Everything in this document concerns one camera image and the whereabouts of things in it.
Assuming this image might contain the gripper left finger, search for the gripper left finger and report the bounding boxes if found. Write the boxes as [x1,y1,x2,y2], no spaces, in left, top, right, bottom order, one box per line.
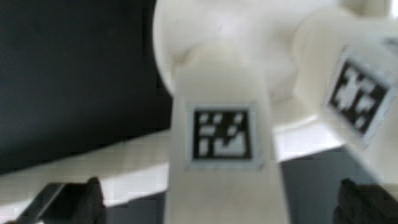
[17,177,107,224]

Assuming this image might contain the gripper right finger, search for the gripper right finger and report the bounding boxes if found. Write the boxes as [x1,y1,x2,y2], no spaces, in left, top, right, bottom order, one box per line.
[335,179,398,224]

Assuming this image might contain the white round stool seat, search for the white round stool seat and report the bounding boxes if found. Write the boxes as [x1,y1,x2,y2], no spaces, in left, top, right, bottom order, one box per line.
[152,0,398,134]

